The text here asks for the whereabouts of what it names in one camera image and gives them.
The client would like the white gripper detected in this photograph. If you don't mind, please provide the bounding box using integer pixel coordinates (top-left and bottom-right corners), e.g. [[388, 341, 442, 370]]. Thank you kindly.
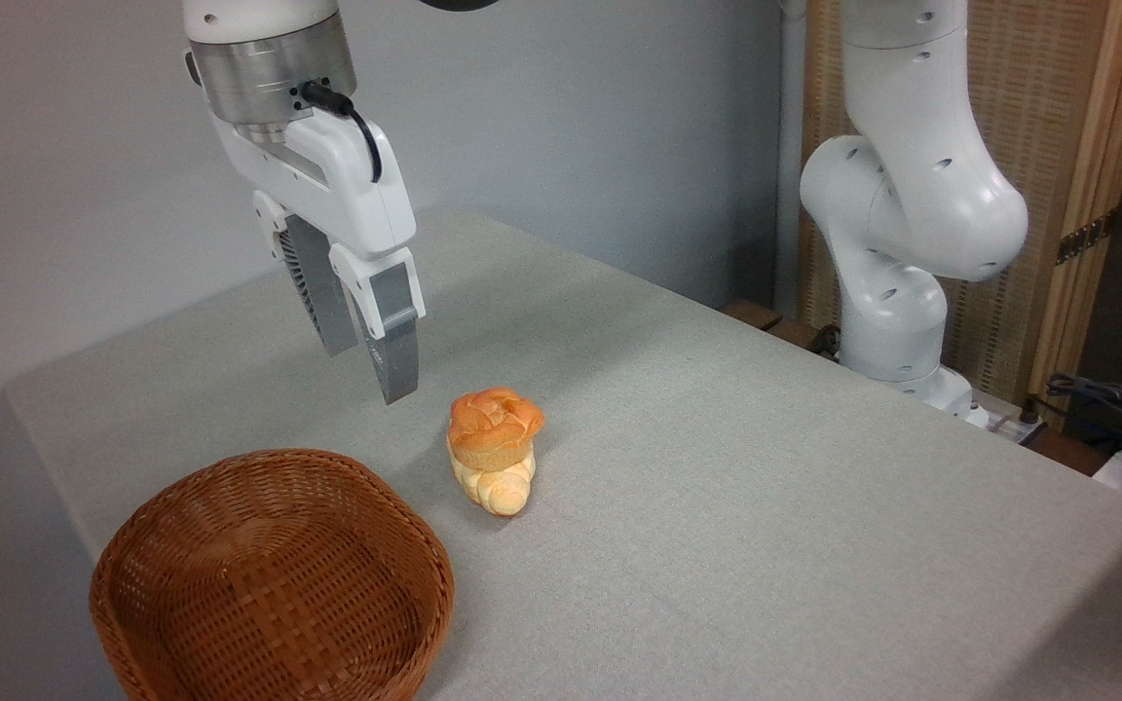
[[211, 105, 427, 406]]

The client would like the brown woven wicker basket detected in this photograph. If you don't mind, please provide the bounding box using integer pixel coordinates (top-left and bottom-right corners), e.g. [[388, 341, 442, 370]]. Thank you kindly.
[[89, 448, 456, 701]]

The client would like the black cable bundle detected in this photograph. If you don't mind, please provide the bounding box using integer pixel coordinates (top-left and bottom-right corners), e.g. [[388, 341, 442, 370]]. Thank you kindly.
[[1042, 372, 1122, 461]]

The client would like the grey tablecloth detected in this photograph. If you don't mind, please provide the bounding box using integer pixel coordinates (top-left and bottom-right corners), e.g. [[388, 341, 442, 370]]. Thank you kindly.
[[2, 208, 1122, 701]]

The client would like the wooden folding screen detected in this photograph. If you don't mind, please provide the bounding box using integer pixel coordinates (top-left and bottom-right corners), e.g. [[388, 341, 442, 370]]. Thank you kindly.
[[800, 0, 1122, 429]]

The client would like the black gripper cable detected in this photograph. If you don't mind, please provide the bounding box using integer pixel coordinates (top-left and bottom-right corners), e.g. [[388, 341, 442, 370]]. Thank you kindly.
[[298, 82, 385, 185]]

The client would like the pale croissant bread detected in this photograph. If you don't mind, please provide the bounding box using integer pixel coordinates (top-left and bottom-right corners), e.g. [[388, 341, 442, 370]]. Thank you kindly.
[[447, 435, 537, 518]]

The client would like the metal screen hinge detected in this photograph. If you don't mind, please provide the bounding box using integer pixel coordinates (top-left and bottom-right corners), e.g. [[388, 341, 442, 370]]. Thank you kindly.
[[1055, 208, 1120, 267]]

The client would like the orange round bread bun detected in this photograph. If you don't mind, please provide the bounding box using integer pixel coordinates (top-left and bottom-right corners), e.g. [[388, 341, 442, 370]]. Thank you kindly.
[[447, 387, 546, 471]]

